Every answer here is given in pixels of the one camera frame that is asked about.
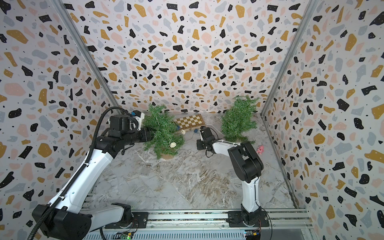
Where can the left green christmas tree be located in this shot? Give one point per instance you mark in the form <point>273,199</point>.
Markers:
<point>166,139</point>

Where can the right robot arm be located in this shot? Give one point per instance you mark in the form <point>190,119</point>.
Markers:
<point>248,168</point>

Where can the right green christmas tree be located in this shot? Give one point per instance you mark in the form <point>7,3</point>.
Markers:
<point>238,119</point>

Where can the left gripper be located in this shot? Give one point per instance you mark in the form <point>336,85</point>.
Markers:
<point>147,134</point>

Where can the wooden chessboard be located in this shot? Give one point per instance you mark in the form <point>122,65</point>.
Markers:
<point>190,123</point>

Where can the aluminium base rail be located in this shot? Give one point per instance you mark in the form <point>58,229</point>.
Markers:
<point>272,224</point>

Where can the green christmas tree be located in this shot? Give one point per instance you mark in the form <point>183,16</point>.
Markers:
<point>166,139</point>
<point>238,119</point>

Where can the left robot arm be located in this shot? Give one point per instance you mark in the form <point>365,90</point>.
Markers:
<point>62,217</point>

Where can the pink pig toy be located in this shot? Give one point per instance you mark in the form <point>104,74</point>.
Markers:
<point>260,150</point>

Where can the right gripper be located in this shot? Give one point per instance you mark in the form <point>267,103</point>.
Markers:
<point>198,144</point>

